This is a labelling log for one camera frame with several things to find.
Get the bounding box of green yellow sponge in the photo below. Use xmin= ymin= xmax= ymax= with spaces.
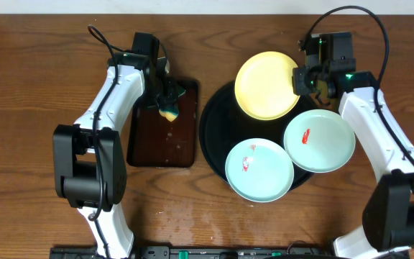
xmin=157 ymin=87 xmax=186 ymax=122

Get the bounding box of yellow plate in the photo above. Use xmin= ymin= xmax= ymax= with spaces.
xmin=234 ymin=51 xmax=300 ymax=121

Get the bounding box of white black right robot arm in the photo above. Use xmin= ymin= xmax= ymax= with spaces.
xmin=292 ymin=59 xmax=414 ymax=258

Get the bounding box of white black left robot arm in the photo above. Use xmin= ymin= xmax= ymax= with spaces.
xmin=53 ymin=52 xmax=179 ymax=258

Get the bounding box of black rectangular tray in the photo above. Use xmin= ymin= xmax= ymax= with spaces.
xmin=126 ymin=79 xmax=198 ymax=168

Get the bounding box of black round tray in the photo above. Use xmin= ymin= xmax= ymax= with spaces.
xmin=199 ymin=81 xmax=316 ymax=181

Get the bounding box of light green plate right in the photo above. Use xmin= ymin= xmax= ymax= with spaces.
xmin=283 ymin=109 xmax=356 ymax=173

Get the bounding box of light blue plate front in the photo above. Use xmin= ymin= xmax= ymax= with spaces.
xmin=224 ymin=138 xmax=295 ymax=203

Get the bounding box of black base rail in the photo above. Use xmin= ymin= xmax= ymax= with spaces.
xmin=49 ymin=246 xmax=337 ymax=259

